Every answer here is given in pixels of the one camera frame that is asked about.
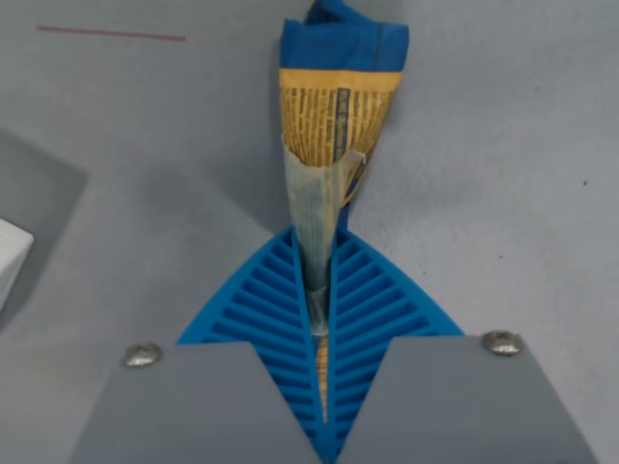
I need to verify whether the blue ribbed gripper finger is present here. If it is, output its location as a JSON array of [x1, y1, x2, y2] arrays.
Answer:
[[67, 225, 328, 464], [327, 230, 601, 464]]

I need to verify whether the blue and yellow taped bag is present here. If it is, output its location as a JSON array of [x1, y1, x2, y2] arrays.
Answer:
[[279, 0, 411, 424]]

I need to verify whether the white wall power socket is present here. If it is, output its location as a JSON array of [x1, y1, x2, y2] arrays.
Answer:
[[0, 217, 35, 315]]

